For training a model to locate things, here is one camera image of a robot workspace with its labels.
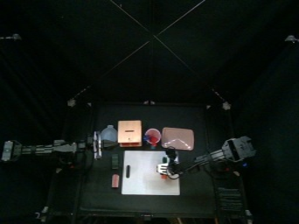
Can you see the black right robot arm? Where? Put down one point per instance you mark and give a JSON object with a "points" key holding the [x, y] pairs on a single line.
{"points": [[230, 151]]}

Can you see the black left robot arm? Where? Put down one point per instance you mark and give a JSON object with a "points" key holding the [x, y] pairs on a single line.
{"points": [[43, 148]]}

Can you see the white cutting board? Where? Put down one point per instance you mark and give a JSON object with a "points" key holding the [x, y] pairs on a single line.
{"points": [[144, 175]]}

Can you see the translucent plastic jug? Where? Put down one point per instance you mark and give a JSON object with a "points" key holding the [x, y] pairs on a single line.
{"points": [[108, 134]]}

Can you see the pink translucent square container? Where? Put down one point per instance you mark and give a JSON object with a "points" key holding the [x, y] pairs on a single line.
{"points": [[178, 138]]}

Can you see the light wooden box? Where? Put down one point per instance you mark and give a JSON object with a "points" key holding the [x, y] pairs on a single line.
{"points": [[130, 133]]}

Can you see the red toy piece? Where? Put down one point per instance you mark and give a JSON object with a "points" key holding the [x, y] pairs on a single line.
{"points": [[154, 141]]}

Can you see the pink plastic cup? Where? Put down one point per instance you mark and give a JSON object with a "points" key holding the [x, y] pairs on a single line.
{"points": [[152, 135]]}

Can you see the blue toy piece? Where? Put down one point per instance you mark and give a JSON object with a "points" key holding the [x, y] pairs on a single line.
{"points": [[147, 138]]}

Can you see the pink rectangular toy block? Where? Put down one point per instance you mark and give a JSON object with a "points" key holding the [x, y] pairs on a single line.
{"points": [[115, 180]]}

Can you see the white printed label sticker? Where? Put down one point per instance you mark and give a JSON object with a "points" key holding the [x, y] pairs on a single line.
{"points": [[230, 199]]}

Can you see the grey frame corner bracket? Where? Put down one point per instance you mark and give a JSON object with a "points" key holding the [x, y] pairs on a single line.
{"points": [[291, 38], [15, 36], [226, 106], [71, 102]]}

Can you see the small grey frame clamp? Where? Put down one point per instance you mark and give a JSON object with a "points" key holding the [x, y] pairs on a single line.
{"points": [[148, 102]]}

